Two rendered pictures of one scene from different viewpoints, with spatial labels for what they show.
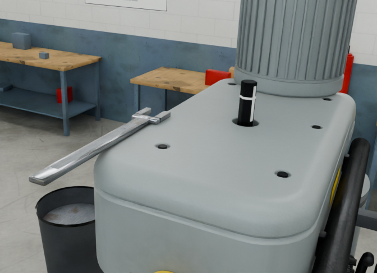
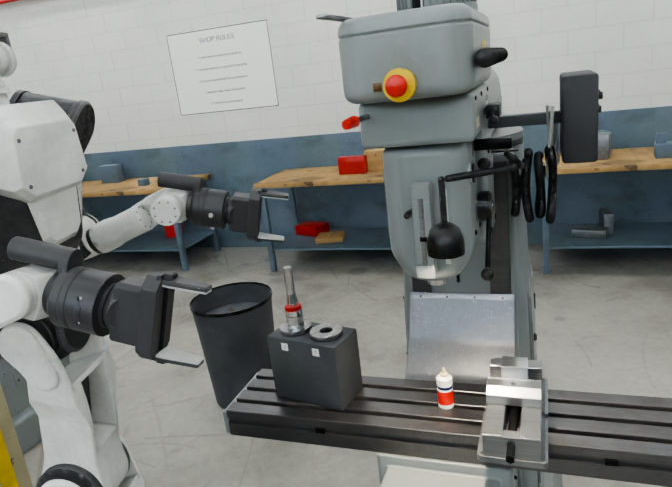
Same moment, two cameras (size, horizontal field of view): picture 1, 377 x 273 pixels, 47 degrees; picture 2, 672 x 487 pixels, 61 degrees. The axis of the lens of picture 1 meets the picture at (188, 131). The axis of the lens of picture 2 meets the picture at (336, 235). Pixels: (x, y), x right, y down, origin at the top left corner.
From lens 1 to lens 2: 0.79 m
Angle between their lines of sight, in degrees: 6
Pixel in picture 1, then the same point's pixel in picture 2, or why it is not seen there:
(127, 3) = (231, 105)
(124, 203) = (364, 36)
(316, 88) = not seen: hidden behind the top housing
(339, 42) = not seen: outside the picture
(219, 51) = (347, 139)
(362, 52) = (505, 106)
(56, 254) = (222, 353)
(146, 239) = (381, 53)
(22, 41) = (112, 173)
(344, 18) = not seen: outside the picture
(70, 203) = (223, 305)
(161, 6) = (272, 101)
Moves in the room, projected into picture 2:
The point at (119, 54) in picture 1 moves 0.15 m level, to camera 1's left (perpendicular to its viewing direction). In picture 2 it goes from (231, 166) to (218, 168)
